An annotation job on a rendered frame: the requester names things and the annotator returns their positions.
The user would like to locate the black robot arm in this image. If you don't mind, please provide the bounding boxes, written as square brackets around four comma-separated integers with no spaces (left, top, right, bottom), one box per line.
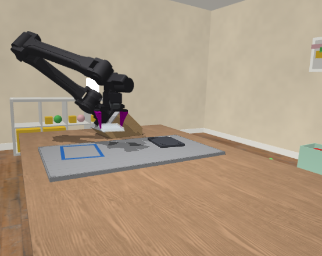
[10,31,134,126]

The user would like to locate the white well plate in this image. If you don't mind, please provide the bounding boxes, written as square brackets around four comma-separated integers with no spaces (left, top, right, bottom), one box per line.
[101,123,124,132]

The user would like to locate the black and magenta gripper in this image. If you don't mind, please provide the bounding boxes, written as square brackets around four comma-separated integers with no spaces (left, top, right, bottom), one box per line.
[94,104,128,129]

